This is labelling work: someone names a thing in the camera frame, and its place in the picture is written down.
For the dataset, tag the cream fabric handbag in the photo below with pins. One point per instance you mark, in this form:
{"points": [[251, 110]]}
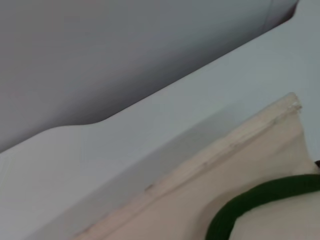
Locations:
{"points": [[200, 195]]}

